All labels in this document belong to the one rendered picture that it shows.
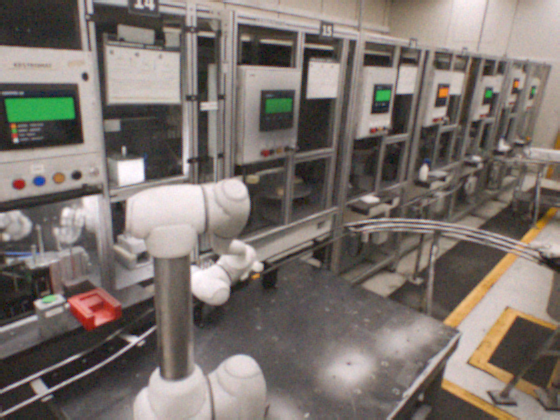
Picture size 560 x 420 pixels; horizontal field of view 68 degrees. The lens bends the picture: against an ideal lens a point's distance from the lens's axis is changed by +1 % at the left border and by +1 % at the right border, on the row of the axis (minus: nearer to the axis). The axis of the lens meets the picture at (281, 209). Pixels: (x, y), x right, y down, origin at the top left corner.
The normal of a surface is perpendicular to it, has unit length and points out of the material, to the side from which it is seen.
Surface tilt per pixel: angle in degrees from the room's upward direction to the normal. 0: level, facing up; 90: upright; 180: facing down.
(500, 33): 90
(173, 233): 90
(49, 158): 90
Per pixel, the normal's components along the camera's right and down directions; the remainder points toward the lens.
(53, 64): 0.74, 0.27
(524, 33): -0.67, 0.22
